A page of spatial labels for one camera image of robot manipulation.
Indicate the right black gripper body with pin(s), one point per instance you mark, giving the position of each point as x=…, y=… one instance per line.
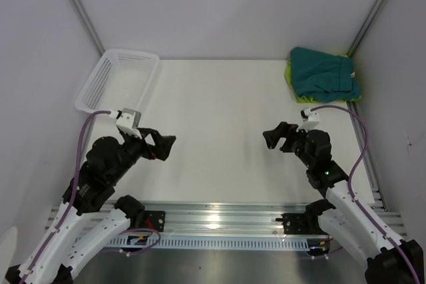
x=298, y=145

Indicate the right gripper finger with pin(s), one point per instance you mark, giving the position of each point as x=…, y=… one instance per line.
x=284, y=130
x=272, y=137

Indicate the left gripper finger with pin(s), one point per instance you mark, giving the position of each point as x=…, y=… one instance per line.
x=162, y=146
x=155, y=135

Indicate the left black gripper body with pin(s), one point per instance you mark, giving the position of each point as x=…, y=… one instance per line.
x=133, y=148

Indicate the lime green shorts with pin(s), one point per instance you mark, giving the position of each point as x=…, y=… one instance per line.
x=289, y=74

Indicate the teal green shorts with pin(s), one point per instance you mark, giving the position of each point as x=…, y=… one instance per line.
x=323, y=74

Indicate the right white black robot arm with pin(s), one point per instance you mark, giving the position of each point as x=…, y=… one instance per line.
x=382, y=253

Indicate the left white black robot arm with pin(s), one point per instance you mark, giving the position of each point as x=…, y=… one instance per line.
x=59, y=257

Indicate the white plastic basket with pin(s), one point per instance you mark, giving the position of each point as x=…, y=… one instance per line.
x=121, y=79

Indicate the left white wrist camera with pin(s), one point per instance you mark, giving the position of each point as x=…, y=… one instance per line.
x=127, y=121

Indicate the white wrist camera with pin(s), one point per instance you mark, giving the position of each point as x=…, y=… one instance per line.
x=310, y=119
x=127, y=121

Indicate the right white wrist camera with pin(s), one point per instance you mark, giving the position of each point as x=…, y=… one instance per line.
x=310, y=119

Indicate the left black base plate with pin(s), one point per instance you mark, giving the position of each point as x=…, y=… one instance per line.
x=154, y=219

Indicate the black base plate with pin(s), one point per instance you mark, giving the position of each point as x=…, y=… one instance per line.
x=154, y=219
x=296, y=224

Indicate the aluminium mounting rail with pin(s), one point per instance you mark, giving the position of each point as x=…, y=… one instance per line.
x=221, y=219

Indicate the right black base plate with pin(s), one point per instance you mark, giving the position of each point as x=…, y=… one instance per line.
x=296, y=224

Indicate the white slotted cable duct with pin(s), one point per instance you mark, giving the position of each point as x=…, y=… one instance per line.
x=274, y=243

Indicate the left aluminium frame post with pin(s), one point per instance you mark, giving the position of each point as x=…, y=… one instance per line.
x=87, y=25

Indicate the aluminium frame post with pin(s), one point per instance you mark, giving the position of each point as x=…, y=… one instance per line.
x=366, y=26
x=87, y=25

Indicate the right aluminium frame post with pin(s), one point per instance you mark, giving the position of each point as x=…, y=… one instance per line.
x=366, y=26

